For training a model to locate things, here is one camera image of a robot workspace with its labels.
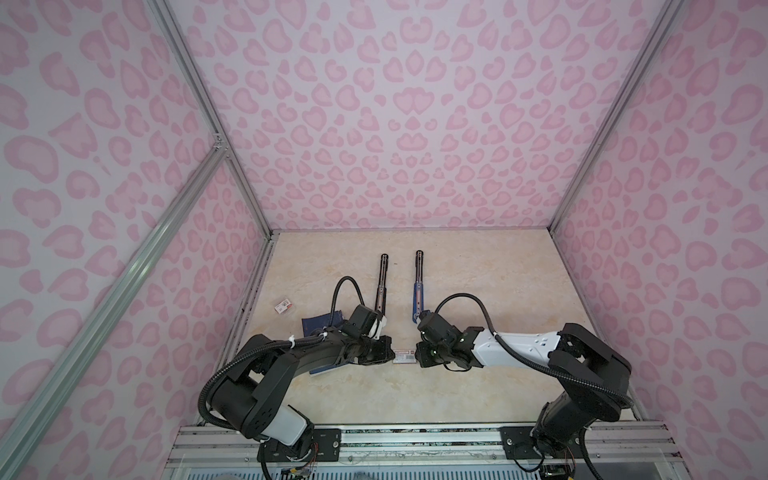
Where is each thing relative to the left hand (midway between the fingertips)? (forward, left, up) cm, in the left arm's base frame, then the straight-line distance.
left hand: (398, 352), depth 86 cm
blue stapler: (+16, -7, 0) cm, 17 cm away
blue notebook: (+10, +24, +1) cm, 26 cm away
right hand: (-1, -6, 0) cm, 6 cm away
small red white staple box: (+16, +36, +1) cm, 40 cm away
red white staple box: (-1, -2, -1) cm, 2 cm away
